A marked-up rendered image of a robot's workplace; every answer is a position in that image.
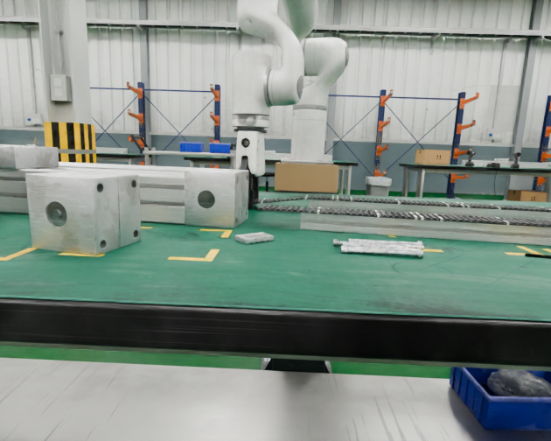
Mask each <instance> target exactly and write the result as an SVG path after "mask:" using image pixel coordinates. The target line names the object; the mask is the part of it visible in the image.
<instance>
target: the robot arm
mask: <svg viewBox="0 0 551 441"><path fill-rule="evenodd" d="M282 2H283V6H284V9H285V13H286V18H287V24H285V23H284V22H283V21H282V20H281V19H280V18H279V17H278V14H277V7H278V0H238V4H237V21H238V25H239V27H240V28H241V30H242V31H243V32H245V33H247V34H249V35H253V36H256V37H259V38H263V39H268V40H270V41H272V42H274V43H276V44H277V45H278V46H279V47H280V48H281V50H282V55H281V67H280V68H277V69H271V57H270V55H269V54H267V53H265V52H259V51H240V52H236V53H235V54H234V55H233V106H232V126H233V127H237V129H234V132H238V136H237V148H236V170H248V207H253V206H254V199H255V200H256V199H259V177H260V176H262V175H263V174H264V173H265V146H264V134H263V133H267V130H265V129H266V128H269V111H270V108H271V107H272V106H291V105H293V115H292V135H291V155H290V160H281V162H283V163H286V164H305V165H333V162H325V161H324V143H325V128H326V112H327V101H328V95H329V93H330V90H331V87H332V86H333V84H334V83H335V82H336V81H337V79H338V78H339V77H340V76H341V74H342V73H343V72H344V71H345V69H346V67H347V64H348V61H349V50H348V47H347V44H346V43H345V41H344V40H342V39H341V38H305V37H306V36H307V35H308V34H309V33H310V32H311V31H312V30H313V28H314V26H315V24H316V22H317V17H318V3H317V0H282ZM304 76H317V79H316V80H315V81H314V82H312V83H311V84H310V85H309V86H307V87H303V77H304Z"/></svg>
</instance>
